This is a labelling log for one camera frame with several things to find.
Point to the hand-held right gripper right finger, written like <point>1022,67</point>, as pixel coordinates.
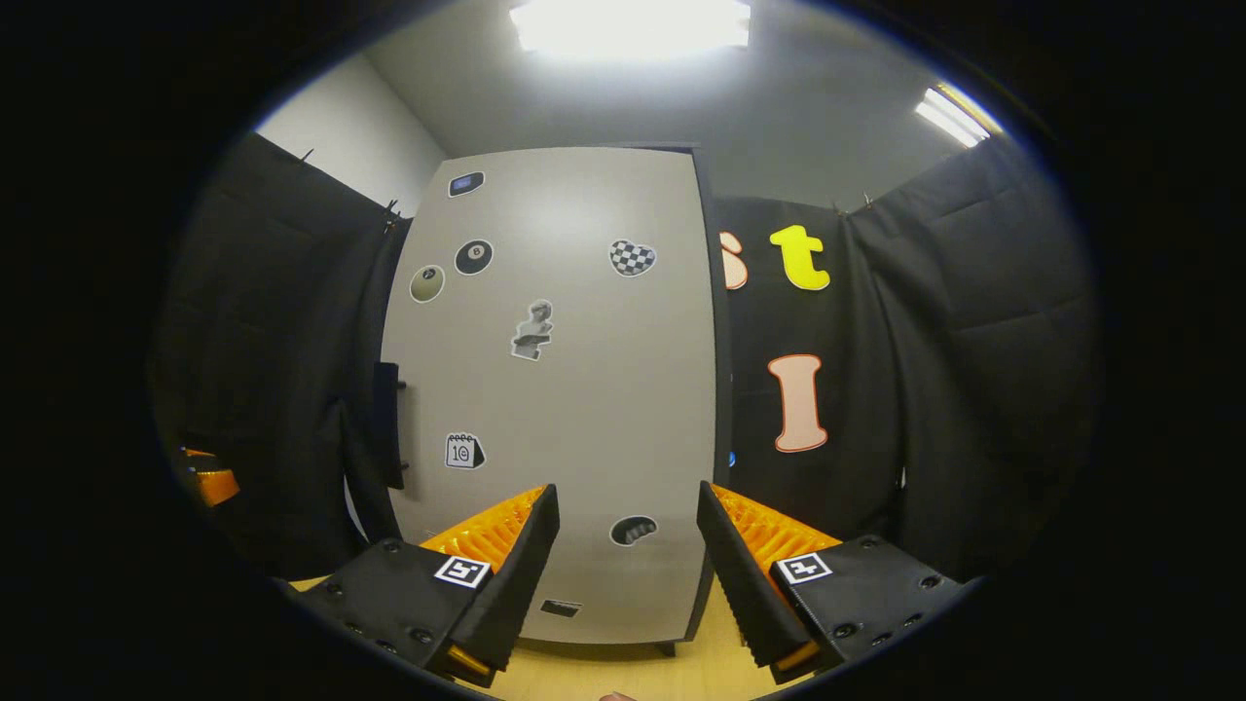
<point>740,594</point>

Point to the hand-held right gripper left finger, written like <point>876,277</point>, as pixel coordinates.
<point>516,594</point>

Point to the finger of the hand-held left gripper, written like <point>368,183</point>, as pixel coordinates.
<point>216,482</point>

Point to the beige cabinet door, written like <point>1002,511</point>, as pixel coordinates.
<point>584,409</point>

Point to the black backdrop cloth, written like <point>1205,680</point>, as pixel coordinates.
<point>973,389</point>

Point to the narrow ceiling light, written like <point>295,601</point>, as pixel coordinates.
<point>956,115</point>

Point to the large ceiling light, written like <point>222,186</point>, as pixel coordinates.
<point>628,24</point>

